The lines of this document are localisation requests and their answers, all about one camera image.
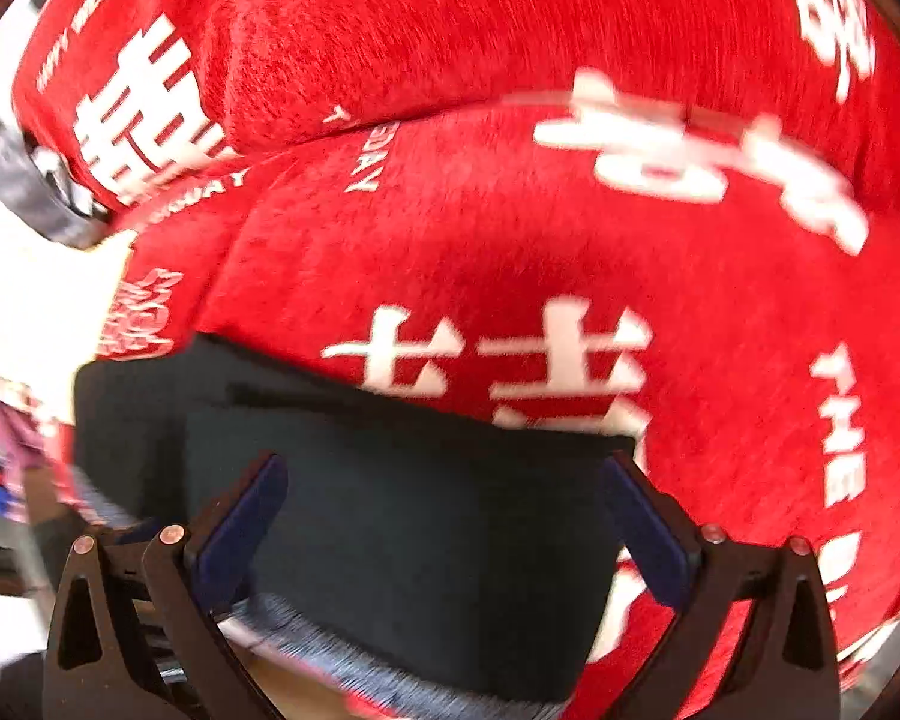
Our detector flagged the black leaf-print pants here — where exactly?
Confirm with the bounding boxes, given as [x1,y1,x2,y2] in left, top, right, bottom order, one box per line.
[73,334,650,707]

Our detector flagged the white cloth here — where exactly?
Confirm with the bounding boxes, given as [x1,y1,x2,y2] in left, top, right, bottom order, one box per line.
[0,191,134,392]

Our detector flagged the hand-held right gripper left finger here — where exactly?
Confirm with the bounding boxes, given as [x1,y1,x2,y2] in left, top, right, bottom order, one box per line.
[41,451,290,720]

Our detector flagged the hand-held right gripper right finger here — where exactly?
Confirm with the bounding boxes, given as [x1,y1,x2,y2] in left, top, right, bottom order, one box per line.
[598,451,847,720]

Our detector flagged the grey cloth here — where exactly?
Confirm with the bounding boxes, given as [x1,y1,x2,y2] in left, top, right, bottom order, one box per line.
[0,109,115,250]

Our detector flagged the red printed blanket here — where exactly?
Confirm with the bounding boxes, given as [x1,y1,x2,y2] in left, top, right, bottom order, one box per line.
[11,0,900,720]

